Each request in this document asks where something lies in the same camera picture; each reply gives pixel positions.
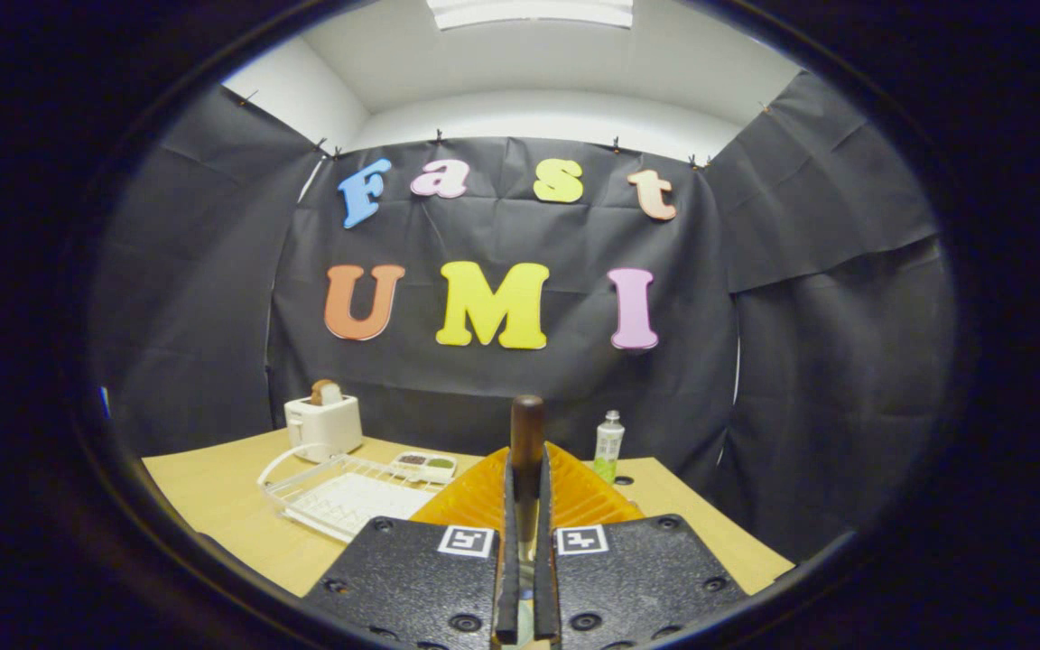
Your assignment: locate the brown handled spoon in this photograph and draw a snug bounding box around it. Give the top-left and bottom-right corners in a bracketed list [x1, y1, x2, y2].
[509, 395, 546, 646]

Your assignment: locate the white wire dish rack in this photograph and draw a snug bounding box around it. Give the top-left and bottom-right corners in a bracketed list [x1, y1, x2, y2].
[257, 442, 449, 544]

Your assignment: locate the green drink bottle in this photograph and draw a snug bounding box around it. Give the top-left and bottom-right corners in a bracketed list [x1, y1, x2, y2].
[593, 411, 626, 486]

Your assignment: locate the white toaster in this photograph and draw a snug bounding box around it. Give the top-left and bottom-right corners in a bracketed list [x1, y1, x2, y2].
[284, 395, 364, 464]

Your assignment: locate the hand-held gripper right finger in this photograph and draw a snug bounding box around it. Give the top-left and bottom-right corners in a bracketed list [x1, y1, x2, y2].
[534, 442, 749, 650]

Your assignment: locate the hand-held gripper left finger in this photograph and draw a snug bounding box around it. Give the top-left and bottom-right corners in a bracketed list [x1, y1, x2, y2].
[302, 447, 521, 650]

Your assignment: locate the ceiling light panel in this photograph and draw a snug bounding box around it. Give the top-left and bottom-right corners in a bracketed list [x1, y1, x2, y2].
[427, 0, 635, 31]

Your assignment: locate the white compartment seasoning tray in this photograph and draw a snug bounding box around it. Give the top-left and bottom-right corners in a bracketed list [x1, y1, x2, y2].
[391, 450, 458, 484]

